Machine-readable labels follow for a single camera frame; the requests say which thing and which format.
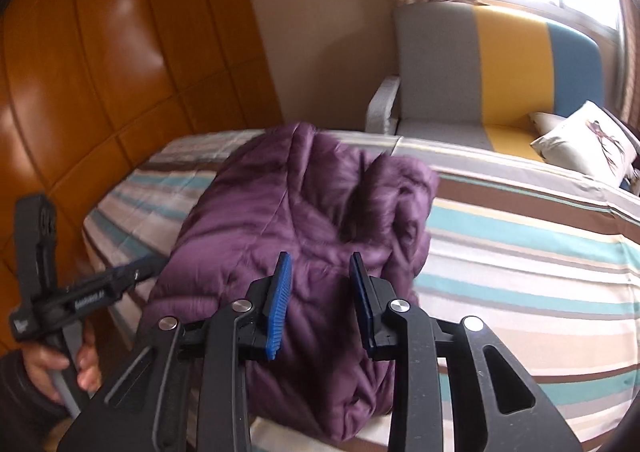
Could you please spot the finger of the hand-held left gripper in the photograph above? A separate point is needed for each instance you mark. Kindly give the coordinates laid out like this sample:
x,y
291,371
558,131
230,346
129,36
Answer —
x,y
137,272

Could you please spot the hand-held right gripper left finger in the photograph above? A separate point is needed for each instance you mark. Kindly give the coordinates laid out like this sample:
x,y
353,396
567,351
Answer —
x,y
280,302

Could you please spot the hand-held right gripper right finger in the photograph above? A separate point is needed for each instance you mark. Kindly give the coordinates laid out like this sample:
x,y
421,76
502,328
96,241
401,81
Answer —
x,y
361,299

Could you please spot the purple quilted down jacket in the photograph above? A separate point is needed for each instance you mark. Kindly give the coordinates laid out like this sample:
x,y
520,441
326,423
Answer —
x,y
300,202

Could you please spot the person's left hand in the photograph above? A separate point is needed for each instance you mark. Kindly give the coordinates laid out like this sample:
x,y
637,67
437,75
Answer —
x,y
47,367

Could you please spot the striped bed sheet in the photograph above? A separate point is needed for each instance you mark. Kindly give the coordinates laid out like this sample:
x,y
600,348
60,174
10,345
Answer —
x,y
525,257

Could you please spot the orange wooden wardrobe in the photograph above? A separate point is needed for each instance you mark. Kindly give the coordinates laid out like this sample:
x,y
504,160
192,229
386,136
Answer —
x,y
115,41

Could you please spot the grey yellow blue sofa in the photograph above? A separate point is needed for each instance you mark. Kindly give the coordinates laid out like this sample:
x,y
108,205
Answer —
x,y
440,61

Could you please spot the beige pillow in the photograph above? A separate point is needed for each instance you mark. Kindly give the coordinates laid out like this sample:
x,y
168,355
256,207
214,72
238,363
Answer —
x,y
546,121

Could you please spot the white printed pillow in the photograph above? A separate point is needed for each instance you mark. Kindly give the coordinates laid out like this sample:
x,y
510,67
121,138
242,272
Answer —
x,y
585,141

